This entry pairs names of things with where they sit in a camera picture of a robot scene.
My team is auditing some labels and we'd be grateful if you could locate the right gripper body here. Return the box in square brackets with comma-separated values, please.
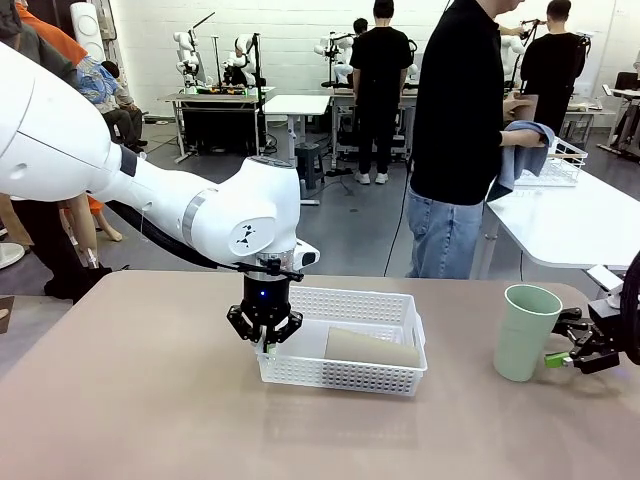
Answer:
[588, 294, 626, 369]

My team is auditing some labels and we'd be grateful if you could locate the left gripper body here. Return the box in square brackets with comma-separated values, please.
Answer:
[241, 272, 292, 326]

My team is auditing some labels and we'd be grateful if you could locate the tall light green cup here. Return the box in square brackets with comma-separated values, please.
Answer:
[493, 283, 565, 384]

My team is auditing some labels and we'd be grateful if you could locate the white perforated plastic basket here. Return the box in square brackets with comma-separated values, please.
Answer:
[255, 285, 429, 399]

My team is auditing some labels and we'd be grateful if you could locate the blue cleaning cloth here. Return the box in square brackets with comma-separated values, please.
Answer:
[487, 121, 557, 204]

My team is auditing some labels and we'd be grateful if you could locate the person's left hand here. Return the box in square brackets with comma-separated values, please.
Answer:
[502, 94, 524, 122]

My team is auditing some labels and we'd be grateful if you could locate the white work table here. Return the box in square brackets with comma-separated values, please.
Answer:
[485, 167, 640, 281]

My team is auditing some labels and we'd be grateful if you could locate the grey plastic stool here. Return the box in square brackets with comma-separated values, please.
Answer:
[294, 142, 321, 191]

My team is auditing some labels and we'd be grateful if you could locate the white background table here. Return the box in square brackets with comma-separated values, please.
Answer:
[262, 93, 331, 206]

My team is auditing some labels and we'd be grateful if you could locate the grey background workbench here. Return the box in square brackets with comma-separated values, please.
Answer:
[158, 87, 276, 164]

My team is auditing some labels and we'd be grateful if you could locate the person in black shirt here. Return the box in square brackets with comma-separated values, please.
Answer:
[407, 0, 506, 280]

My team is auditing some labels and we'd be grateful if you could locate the seated person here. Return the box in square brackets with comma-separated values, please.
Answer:
[99, 59, 150, 154]

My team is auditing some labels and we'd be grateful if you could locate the standing person in black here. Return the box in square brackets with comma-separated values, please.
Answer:
[519, 0, 586, 136]
[349, 0, 415, 185]

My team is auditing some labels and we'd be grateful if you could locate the white tower fan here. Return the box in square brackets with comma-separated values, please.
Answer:
[69, 2, 107, 62]

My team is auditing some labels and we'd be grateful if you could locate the mannequin in orange clothes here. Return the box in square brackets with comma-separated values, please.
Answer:
[17, 2, 124, 271]

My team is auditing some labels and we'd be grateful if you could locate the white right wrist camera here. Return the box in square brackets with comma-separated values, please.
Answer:
[586, 264, 626, 304]

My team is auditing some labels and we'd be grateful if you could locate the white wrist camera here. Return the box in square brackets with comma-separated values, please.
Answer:
[292, 238, 321, 269]
[586, 264, 626, 304]

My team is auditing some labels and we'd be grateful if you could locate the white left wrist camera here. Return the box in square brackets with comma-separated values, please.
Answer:
[292, 238, 321, 269]

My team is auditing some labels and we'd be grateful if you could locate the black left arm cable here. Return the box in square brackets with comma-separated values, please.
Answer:
[107, 199, 251, 274]

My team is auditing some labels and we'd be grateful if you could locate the white wire rack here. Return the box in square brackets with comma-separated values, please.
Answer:
[514, 135, 589, 189]

